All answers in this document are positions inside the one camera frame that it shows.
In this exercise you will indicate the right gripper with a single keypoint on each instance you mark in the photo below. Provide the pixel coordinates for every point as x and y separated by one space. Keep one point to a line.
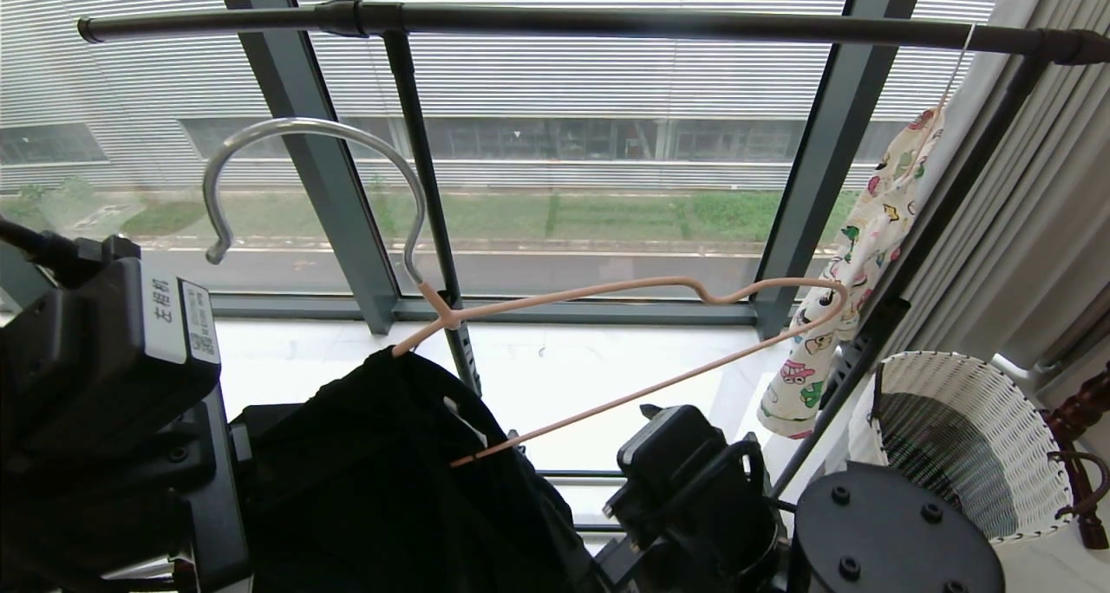
694 567

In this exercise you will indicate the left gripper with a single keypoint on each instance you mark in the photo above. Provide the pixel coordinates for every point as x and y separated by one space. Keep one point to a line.
113 524

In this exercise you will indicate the black garment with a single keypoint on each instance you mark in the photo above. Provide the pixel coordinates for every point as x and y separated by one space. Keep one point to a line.
373 489

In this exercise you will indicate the cream printed garment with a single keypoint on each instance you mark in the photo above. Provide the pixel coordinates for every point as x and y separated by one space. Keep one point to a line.
858 272

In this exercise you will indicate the pink clothes hanger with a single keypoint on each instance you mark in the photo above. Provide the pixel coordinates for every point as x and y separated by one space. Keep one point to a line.
312 126
957 64

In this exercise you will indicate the white laundry basket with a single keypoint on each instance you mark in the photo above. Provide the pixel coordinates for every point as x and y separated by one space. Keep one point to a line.
1023 420

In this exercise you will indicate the black clothes rack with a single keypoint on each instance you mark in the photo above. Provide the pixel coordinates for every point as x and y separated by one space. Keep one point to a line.
607 22

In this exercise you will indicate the dark brown wooden coat stand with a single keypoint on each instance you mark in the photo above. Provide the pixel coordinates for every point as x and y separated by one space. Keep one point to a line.
1084 489

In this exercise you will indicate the window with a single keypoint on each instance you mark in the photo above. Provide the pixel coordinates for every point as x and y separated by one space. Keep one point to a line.
607 142

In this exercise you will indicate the beige curtain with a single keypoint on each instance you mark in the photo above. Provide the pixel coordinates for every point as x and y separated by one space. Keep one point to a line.
1041 229

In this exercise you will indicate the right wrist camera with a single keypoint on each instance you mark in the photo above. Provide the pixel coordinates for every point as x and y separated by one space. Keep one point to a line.
668 454

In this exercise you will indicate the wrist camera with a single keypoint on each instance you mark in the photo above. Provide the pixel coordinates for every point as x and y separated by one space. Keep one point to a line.
87 350
668 454

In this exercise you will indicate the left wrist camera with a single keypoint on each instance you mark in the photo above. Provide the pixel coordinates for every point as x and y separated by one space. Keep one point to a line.
87 350

